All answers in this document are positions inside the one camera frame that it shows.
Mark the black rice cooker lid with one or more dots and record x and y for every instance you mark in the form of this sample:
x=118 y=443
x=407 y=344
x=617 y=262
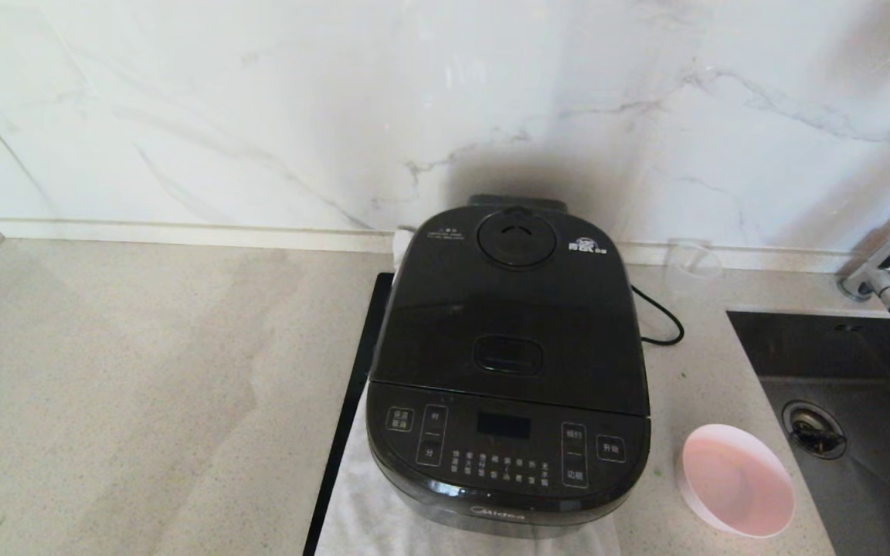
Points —
x=507 y=309

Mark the pink bowl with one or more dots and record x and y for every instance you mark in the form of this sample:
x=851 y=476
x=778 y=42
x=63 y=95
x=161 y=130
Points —
x=738 y=483

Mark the black flat strip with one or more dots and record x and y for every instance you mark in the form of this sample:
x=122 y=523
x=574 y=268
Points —
x=352 y=386

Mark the white cloth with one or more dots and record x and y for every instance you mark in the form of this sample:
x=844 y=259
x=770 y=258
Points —
x=360 y=510

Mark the round sink drain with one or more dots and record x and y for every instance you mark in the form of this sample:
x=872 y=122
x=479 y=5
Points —
x=813 y=429

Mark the steel sink basin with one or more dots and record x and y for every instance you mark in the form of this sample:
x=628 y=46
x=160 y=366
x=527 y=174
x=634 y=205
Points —
x=862 y=355

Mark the chrome faucet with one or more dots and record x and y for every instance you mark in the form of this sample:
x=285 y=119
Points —
x=881 y=270

